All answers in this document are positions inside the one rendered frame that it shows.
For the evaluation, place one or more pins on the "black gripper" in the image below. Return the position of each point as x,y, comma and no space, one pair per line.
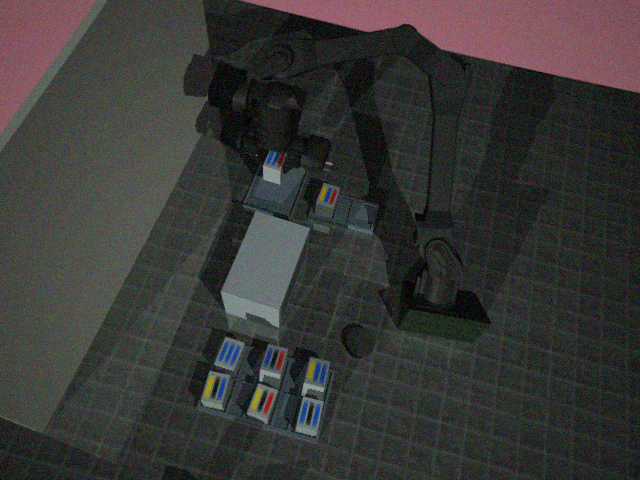
310,154

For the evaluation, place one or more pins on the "large grey flat panel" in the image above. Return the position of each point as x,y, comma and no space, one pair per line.
87,164

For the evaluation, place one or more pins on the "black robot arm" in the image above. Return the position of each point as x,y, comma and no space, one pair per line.
436,286

